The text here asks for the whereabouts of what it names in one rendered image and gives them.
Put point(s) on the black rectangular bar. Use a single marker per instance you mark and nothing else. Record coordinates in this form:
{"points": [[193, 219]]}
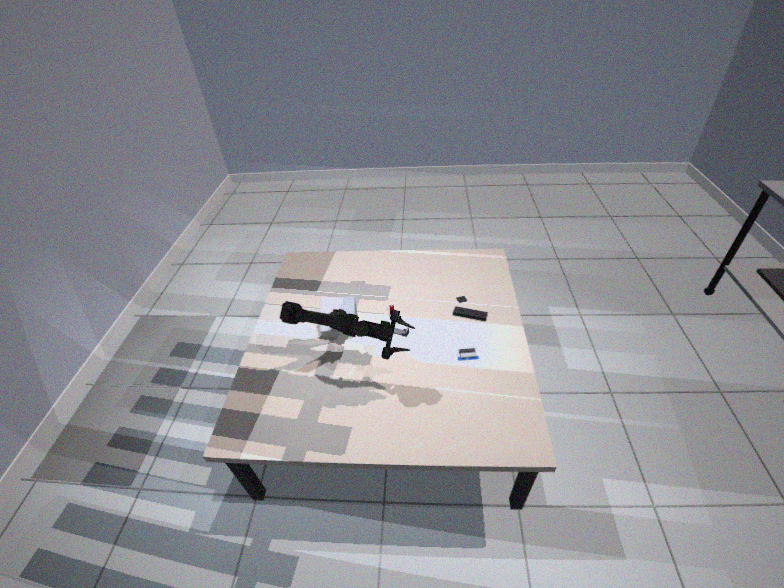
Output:
{"points": [[470, 313]]}

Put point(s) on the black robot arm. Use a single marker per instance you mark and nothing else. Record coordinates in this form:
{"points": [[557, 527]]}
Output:
{"points": [[293, 313]]}

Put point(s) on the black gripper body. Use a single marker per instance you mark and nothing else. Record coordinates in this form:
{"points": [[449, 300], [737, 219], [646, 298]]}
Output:
{"points": [[394, 318]]}

